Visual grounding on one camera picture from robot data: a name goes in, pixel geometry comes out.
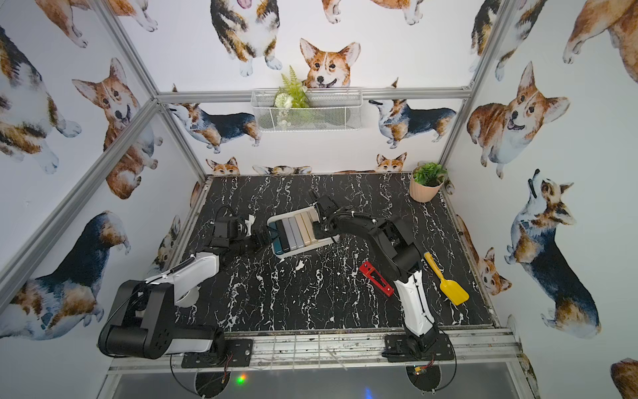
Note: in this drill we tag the beige pruning pliers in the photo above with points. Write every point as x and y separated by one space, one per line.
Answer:
309 227

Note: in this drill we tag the white wire basket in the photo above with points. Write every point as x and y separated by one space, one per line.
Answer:
321 110

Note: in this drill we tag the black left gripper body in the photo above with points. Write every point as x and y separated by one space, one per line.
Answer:
257 239

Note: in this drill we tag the tan pruning pliers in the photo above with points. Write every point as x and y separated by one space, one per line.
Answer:
302 228

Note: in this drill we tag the yellow plastic shovel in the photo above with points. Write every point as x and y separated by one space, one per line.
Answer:
451 289

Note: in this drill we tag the light wood pruning pliers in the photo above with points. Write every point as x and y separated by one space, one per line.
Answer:
315 222

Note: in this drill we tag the potted green plant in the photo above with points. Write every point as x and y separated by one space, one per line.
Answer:
426 181

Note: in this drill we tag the fern and white flower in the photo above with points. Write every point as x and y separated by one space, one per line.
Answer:
291 95

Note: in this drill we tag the metal front rail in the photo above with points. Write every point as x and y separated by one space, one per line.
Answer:
365 349

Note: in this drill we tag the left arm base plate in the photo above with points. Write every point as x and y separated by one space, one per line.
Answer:
232 353

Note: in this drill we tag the red tool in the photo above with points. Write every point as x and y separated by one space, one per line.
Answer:
374 276

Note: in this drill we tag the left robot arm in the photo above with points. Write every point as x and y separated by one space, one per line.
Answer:
142 322

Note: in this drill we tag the white plastic storage box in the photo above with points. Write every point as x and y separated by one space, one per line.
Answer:
320 242

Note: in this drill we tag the light grey pruning pliers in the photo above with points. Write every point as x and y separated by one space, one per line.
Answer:
290 234

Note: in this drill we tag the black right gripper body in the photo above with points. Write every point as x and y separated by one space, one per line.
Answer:
322 223

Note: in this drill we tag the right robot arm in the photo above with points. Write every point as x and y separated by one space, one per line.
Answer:
398 256

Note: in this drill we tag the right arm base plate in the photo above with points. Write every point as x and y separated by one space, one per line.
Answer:
433 346

